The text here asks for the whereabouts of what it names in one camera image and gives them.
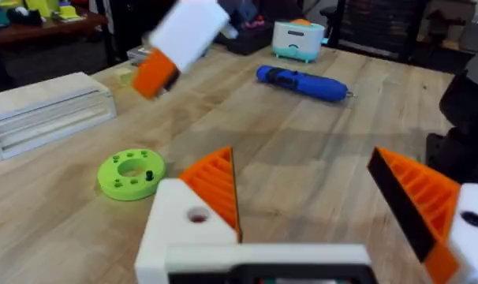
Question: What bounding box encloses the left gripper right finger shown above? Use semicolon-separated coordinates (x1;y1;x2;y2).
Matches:
366;146;478;284

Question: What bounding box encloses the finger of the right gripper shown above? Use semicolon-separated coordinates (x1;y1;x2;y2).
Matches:
131;0;231;100

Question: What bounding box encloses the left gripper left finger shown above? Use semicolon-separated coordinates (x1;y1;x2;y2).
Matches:
134;145;244;284

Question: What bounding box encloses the blue electric screwdriver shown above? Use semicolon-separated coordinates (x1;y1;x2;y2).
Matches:
256;65;355;103

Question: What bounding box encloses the green disc with holes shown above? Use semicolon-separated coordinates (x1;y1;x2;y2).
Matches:
96;148;167;202

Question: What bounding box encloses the black box of tools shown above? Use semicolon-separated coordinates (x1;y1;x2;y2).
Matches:
215;17;276;57

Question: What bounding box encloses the white and teal toy tub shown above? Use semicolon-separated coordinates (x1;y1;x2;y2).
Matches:
271;18;327;64

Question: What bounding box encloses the brown table with toys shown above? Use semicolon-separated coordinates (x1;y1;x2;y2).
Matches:
0;0;109;49

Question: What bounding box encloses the pale wooden box stack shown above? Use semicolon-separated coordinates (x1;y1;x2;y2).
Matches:
0;71;118;162

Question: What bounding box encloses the dark storage shelf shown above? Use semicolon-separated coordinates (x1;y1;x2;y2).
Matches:
333;0;428;54

